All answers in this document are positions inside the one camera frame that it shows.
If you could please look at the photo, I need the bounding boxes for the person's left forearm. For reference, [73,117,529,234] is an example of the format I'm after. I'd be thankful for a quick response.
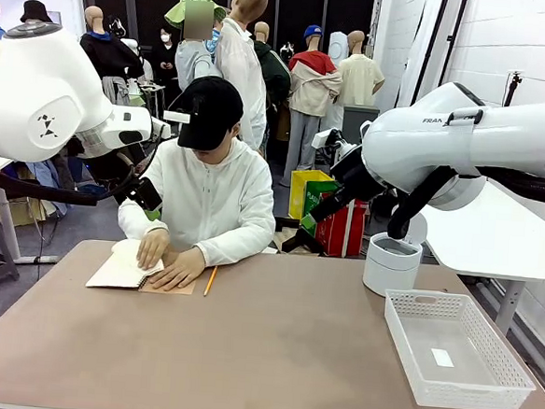
[195,218,276,271]

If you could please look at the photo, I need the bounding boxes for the grey box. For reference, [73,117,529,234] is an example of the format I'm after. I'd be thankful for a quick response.
[341,105,381,146]

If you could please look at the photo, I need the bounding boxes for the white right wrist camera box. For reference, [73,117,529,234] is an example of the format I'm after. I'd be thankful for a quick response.
[311,126,352,158]

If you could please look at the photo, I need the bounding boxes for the black wall pole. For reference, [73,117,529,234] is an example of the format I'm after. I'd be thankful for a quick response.
[437,0,470,88]
[410,0,452,107]

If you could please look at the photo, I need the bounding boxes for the yellow recycling bin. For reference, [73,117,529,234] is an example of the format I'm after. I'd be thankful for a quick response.
[287,167,336,223]

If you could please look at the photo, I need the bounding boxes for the white label sticker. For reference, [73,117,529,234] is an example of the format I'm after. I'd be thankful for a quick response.
[429,347,457,369]

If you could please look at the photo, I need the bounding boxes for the large white desk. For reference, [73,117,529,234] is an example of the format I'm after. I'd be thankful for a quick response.
[412,176,545,337]

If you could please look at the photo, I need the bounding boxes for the mannequin dark green jacket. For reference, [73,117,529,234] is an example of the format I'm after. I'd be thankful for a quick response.
[247,20,297,122]

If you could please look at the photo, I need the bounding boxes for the white work table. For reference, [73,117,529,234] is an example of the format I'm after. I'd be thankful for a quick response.
[0,155,66,268]

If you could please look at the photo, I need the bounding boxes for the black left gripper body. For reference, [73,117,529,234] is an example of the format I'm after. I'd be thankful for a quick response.
[121,175,165,213]

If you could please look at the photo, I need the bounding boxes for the mannequin cream shirt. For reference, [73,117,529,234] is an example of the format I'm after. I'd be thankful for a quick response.
[335,29,389,111]

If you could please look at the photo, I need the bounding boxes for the black tripod stand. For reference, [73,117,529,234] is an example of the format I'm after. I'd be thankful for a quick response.
[502,69,525,108]

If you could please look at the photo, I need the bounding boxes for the person's right hand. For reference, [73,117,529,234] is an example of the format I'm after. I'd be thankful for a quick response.
[135,226,173,272]

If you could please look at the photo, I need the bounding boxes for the mannequin red beige jacket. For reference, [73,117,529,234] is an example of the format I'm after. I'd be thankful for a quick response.
[280,22,346,191]

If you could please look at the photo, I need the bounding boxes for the tall mannequin white shirt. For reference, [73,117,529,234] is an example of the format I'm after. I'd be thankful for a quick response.
[207,0,276,161]

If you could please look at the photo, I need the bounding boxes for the orange pencil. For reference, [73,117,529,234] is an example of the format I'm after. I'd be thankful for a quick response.
[203,264,218,298]

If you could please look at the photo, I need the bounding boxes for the person in white hoodie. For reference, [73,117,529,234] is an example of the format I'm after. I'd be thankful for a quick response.
[114,131,282,271]

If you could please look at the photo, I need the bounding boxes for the background person black clothes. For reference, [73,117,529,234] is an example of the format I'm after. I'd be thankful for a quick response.
[147,26,183,110]

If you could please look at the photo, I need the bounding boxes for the person's right forearm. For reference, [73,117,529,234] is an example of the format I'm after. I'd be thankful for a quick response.
[116,200,171,243]

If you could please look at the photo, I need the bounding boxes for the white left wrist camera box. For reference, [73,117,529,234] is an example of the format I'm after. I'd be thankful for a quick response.
[148,113,175,140]

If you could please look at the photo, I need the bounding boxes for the red recycling bin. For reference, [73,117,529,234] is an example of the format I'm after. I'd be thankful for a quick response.
[314,190,369,260]

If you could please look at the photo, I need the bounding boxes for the white perforated plastic basket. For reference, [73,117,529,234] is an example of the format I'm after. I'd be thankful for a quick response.
[377,288,543,409]

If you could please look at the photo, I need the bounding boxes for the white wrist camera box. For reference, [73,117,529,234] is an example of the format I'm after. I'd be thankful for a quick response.
[148,113,175,140]
[311,126,352,158]

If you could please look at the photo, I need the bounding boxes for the spiral notebook brown cover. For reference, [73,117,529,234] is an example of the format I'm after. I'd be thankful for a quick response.
[84,235,201,298]

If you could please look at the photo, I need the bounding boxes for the mannequin black jacket blue collar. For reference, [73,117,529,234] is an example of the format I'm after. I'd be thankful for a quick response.
[76,4,149,107]

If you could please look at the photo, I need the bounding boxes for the mannequin black bucket hat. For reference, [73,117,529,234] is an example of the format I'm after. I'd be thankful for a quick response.
[19,0,55,25]

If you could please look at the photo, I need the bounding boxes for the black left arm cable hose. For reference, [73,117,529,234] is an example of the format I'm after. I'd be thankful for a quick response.
[0,148,139,210]

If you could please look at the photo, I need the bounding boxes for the white torso form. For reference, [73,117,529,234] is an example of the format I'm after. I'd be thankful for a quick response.
[327,30,350,68]

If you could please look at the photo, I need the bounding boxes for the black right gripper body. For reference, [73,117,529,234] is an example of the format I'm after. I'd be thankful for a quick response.
[327,145,392,207]

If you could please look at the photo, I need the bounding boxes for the cardboard box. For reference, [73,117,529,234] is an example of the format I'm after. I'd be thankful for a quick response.
[0,196,71,232]

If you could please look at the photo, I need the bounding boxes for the green recycling bin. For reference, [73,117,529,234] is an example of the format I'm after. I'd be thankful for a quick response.
[300,177,350,242]

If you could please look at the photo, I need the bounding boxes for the white lidded trash can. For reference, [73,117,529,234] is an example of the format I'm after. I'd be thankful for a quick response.
[361,209,430,300]

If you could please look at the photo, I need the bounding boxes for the person's left hand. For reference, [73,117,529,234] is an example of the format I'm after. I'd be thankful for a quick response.
[147,244,208,294]

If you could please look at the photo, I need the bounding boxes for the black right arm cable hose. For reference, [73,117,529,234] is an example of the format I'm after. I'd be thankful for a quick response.
[385,161,545,250]

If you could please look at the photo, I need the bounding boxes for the black baseball cap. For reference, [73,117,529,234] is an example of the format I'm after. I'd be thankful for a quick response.
[176,74,246,154]

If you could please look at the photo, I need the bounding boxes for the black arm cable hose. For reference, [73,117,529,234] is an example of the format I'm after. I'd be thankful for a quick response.
[0,148,139,210]
[385,161,545,250]

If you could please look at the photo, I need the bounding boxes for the mannequin green checked hat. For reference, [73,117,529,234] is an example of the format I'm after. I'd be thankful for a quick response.
[158,0,230,94]

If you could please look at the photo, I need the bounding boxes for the black stand base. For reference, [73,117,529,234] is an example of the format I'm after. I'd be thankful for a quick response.
[280,217,327,256]

